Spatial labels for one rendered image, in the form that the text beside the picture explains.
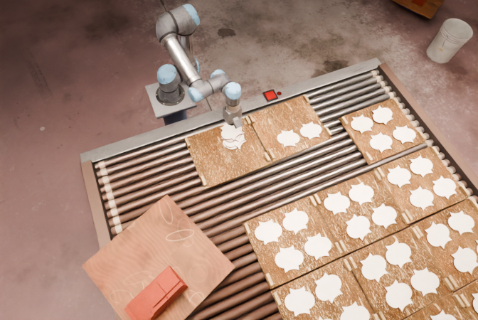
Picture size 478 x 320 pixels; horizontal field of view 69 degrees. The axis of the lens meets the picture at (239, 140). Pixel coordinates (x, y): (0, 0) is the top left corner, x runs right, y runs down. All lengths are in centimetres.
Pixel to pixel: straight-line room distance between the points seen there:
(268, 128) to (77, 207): 172
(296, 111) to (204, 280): 115
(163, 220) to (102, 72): 228
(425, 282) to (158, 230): 133
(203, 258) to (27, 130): 235
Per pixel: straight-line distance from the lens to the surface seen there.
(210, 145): 206
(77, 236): 304
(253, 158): 203
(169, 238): 177
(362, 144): 223
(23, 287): 310
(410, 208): 217
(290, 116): 220
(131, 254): 179
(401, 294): 200
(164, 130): 216
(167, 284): 157
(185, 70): 176
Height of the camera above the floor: 274
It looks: 61 degrees down
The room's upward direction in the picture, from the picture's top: 5 degrees clockwise
